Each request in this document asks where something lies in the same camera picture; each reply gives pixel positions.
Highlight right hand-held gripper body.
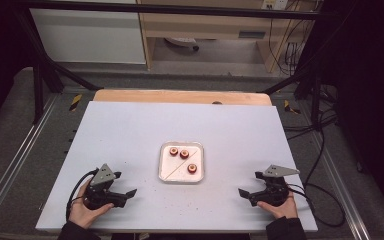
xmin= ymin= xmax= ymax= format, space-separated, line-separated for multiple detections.
xmin=249 ymin=164 xmax=300 ymax=208

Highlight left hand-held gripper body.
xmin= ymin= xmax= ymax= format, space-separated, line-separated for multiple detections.
xmin=83 ymin=163 xmax=128 ymax=211

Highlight white square tray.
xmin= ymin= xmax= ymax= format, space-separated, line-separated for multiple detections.
xmin=158 ymin=141 xmax=205 ymax=184

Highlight thin wooden skewer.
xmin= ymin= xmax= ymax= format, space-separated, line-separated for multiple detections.
xmin=165 ymin=149 xmax=198 ymax=180

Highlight person's right hand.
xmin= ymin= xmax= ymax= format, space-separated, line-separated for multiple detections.
xmin=257 ymin=194 xmax=299 ymax=220

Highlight person's left hand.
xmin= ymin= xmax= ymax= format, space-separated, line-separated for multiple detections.
xmin=68 ymin=181 xmax=114 ymax=229

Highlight wooden table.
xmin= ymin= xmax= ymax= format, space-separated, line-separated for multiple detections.
xmin=93 ymin=88 xmax=273 ymax=107

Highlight white cabinet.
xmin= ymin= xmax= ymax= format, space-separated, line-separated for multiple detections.
xmin=29 ymin=7 xmax=147 ymax=65

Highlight chair base with wheel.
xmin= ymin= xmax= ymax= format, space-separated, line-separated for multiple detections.
xmin=164 ymin=36 xmax=200 ymax=52

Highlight light wooden desk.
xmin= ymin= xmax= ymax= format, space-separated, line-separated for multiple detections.
xmin=136 ymin=0 xmax=316 ymax=73

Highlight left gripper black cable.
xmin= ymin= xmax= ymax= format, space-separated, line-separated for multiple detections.
xmin=65 ymin=168 xmax=100 ymax=222

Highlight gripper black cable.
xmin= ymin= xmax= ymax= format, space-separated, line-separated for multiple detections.
xmin=285 ymin=182 xmax=347 ymax=228
xmin=65 ymin=168 xmax=100 ymax=222

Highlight aluminium rail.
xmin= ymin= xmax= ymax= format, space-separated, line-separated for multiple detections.
xmin=0 ymin=94 xmax=60 ymax=228
xmin=313 ymin=131 xmax=372 ymax=240

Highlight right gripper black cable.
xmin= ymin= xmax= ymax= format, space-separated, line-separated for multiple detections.
xmin=285 ymin=182 xmax=347 ymax=228

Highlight black cables on floor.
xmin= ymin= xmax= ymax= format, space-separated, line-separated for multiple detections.
xmin=282 ymin=83 xmax=340 ymax=142

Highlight black cables under desk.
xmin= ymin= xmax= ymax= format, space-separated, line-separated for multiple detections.
xmin=268 ymin=0 xmax=318 ymax=77

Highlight white wall socket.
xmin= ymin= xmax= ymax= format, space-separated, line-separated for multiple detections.
xmin=261 ymin=0 xmax=289 ymax=11

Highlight black metal frame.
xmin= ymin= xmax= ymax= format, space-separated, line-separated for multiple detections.
xmin=13 ymin=0 xmax=334 ymax=125

